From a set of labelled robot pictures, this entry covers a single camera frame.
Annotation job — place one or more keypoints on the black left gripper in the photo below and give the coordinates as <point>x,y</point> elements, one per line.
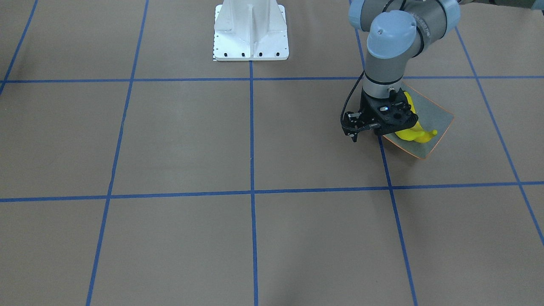
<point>367,109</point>

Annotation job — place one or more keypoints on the yellow plastic banana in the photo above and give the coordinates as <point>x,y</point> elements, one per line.
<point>414,117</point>
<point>416,134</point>

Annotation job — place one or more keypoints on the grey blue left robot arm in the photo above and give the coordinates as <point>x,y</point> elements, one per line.
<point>398,30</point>

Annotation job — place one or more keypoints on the grey square plate orange rim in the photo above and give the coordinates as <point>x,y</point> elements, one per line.
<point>434,121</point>

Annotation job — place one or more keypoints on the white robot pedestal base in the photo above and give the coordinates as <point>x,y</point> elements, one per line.
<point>250,30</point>

